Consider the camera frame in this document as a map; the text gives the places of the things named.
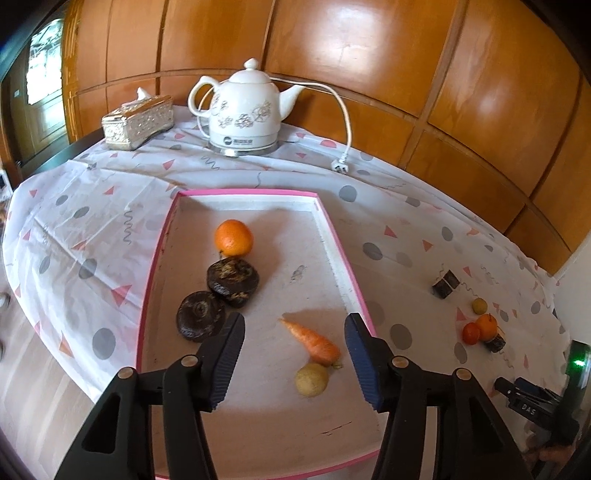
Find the pink cardboard tray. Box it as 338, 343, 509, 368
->
136, 188, 378, 480

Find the small orange carrot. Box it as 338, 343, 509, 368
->
279, 318, 342, 367

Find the orange tangerine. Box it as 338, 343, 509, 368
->
475, 313, 499, 341
215, 220, 254, 258

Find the white power cord with plug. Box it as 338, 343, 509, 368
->
272, 76, 354, 175

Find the white floral electric kettle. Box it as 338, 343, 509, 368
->
188, 58, 305, 144

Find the ornate silver tissue box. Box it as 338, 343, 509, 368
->
102, 95, 175, 151

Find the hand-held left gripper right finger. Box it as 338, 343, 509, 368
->
345, 313, 529, 480

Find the silver kettle base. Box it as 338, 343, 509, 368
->
206, 134, 280, 156

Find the yellow potato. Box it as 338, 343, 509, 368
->
295, 363, 330, 398

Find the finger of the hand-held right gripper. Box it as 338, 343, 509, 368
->
495, 377, 522, 400
515, 377, 560, 400

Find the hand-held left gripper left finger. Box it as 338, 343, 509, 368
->
65, 313, 245, 480

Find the wooden door with glass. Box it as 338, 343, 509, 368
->
0, 14, 70, 162

